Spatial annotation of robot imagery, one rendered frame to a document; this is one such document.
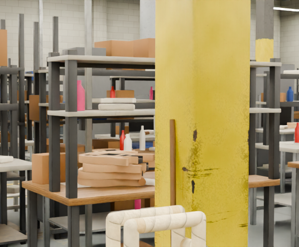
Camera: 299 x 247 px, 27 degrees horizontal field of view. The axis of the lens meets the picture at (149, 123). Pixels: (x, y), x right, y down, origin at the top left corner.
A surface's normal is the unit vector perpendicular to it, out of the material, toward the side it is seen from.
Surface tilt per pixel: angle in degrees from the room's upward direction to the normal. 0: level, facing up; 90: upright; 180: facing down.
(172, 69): 90
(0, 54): 90
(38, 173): 90
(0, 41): 90
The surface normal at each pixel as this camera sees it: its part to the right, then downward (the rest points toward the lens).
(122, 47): 0.57, 0.04
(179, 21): -0.85, 0.03
